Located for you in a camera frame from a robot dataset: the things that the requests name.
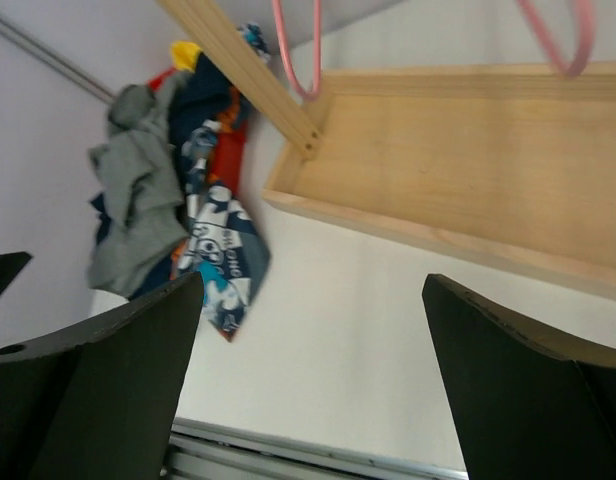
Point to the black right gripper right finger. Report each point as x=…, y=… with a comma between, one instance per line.
x=529, y=401

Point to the aluminium mounting rail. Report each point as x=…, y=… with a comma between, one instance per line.
x=199, y=450

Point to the patterned blue orange shorts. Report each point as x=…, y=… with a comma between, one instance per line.
x=226, y=249

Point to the wooden clothes rack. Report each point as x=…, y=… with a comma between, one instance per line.
x=506, y=166

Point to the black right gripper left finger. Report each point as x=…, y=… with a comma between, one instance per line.
x=97, y=400

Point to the grey shorts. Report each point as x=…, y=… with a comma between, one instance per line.
x=140, y=187

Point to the yellow shorts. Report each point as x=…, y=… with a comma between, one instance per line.
x=184, y=55

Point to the navy blue shorts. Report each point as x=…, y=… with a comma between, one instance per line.
x=149, y=166

